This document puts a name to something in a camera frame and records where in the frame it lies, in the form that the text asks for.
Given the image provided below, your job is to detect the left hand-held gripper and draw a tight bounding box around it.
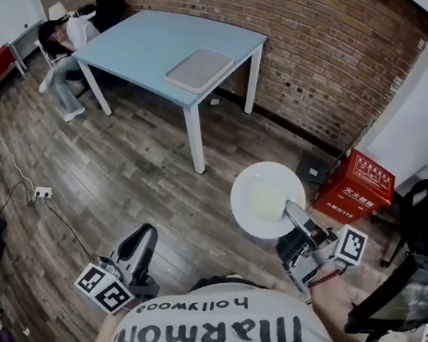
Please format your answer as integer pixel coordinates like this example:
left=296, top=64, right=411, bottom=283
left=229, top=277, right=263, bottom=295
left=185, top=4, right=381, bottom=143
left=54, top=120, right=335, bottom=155
left=70, top=212, right=169, bottom=322

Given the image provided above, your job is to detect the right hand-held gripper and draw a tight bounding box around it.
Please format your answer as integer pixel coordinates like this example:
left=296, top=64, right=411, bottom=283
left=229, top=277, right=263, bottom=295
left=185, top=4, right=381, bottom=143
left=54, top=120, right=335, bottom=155
left=269, top=199, right=372, bottom=306

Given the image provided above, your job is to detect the white plate item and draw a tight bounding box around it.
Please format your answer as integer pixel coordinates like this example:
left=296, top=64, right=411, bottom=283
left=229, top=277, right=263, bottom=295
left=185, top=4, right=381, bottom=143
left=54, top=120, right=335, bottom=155
left=224, top=156, right=313, bottom=245

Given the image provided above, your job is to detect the person's left forearm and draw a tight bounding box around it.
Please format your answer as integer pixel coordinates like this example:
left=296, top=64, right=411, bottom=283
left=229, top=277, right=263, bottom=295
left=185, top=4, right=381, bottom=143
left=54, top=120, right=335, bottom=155
left=88, top=296, right=136, bottom=342

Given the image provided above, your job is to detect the person's right forearm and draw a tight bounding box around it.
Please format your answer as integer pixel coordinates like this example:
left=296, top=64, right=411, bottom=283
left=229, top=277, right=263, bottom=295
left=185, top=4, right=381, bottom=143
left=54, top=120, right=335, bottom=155
left=302, top=260, right=375, bottom=342

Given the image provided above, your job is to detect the black flat floor scale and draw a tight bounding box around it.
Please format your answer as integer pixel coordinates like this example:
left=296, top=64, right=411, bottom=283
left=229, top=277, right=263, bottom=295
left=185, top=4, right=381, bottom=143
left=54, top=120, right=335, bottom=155
left=295, top=150, right=333, bottom=186

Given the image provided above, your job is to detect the red fire extinguisher box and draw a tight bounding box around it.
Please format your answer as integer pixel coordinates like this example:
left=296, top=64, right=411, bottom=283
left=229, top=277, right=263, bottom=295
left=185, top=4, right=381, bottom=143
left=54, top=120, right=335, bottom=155
left=309, top=143, right=400, bottom=235

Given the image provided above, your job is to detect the thin metal rod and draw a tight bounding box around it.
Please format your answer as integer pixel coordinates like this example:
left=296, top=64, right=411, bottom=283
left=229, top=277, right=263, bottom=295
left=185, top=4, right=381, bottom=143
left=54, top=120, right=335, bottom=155
left=325, top=119, right=369, bottom=184

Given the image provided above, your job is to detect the white power strip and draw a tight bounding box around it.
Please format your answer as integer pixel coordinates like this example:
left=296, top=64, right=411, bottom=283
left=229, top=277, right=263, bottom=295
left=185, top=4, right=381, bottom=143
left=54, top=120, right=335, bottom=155
left=33, top=185, right=55, bottom=202

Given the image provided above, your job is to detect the person's white printed t-shirt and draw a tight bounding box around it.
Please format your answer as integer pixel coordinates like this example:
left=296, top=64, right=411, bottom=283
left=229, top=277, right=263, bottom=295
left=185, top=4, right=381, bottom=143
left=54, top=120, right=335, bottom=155
left=105, top=258, right=383, bottom=342

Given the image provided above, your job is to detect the black monitor on stand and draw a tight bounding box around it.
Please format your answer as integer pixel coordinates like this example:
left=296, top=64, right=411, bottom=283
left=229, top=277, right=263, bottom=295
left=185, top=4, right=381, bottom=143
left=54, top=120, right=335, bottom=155
left=342, top=241, right=428, bottom=342

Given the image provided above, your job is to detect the white grey tray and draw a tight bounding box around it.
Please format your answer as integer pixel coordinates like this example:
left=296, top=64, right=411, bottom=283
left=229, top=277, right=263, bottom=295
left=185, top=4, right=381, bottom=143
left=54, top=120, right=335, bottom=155
left=161, top=41, right=237, bottom=100

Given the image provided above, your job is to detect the light blue table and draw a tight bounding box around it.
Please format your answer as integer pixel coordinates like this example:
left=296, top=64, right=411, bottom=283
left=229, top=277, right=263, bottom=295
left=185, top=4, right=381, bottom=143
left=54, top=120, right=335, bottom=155
left=57, top=0, right=270, bottom=182

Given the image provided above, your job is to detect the white shelf unit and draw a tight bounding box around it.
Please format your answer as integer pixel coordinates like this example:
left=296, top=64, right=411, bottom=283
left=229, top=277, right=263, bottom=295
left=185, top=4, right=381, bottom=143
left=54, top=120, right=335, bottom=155
left=4, top=13, right=48, bottom=77

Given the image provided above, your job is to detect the white chair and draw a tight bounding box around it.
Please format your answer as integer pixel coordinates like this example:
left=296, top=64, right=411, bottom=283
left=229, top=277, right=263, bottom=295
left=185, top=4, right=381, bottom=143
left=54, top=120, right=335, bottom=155
left=45, top=0, right=73, bottom=25

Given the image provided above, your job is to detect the red bead bracelet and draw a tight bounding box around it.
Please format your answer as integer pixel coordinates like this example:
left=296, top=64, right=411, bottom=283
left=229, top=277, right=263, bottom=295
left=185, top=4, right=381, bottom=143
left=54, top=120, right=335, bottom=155
left=306, top=263, right=347, bottom=295

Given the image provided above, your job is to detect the black cable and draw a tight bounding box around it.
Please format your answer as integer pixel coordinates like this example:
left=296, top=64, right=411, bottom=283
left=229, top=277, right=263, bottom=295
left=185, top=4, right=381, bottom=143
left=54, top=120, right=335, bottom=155
left=0, top=177, right=115, bottom=267

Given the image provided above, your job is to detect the white cable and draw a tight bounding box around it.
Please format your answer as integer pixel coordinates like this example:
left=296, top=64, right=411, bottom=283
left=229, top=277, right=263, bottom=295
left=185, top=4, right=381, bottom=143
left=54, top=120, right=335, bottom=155
left=0, top=118, right=49, bottom=192

